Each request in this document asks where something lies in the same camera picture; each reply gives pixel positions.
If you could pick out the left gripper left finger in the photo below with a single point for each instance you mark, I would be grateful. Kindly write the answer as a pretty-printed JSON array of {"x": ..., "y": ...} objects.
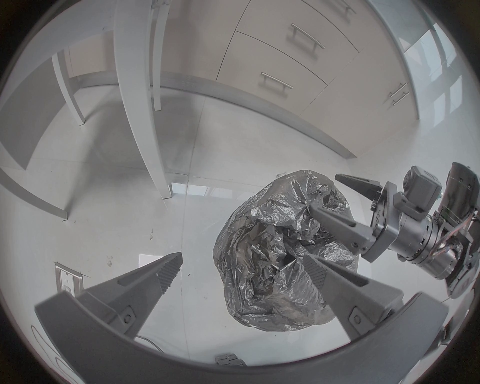
[{"x": 127, "y": 300}]

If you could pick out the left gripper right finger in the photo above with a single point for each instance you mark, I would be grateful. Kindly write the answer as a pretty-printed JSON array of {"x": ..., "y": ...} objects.
[{"x": 360, "y": 300}]

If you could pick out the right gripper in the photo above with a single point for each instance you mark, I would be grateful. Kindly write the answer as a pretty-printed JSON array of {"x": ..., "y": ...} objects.
[{"x": 386, "y": 232}]

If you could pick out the black plastic bag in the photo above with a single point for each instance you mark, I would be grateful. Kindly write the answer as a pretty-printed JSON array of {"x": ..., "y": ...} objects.
[{"x": 270, "y": 262}]

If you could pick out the beige drawer cabinet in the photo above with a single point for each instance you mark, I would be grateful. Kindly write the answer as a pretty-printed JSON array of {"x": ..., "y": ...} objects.
[{"x": 337, "y": 93}]

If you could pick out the grey padded white chair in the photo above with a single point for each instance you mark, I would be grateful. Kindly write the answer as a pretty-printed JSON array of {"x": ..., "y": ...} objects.
[{"x": 138, "y": 93}]

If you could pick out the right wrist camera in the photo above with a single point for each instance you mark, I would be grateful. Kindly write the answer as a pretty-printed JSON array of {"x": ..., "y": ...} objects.
[{"x": 422, "y": 187}]

